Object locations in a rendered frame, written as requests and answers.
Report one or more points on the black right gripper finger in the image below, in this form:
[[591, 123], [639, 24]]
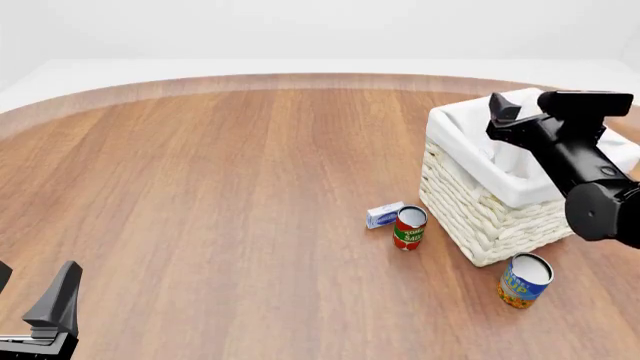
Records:
[[504, 108]]

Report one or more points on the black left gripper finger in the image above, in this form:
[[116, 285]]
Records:
[[4, 277], [57, 300]]

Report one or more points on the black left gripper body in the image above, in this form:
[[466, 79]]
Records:
[[35, 347]]

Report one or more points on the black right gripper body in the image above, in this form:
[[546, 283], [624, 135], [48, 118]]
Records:
[[520, 131]]

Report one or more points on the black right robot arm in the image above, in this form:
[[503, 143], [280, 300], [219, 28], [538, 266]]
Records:
[[595, 187]]

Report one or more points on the white cloth basket liner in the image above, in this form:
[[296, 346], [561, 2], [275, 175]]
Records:
[[465, 138]]

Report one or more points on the white woven basket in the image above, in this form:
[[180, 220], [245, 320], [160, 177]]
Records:
[[480, 217]]

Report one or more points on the red tomato sauce can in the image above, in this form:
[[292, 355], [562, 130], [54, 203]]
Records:
[[410, 232]]

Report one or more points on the blue and yellow soup can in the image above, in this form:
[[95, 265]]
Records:
[[522, 285]]

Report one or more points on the small white and blue box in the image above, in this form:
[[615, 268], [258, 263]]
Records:
[[382, 217]]

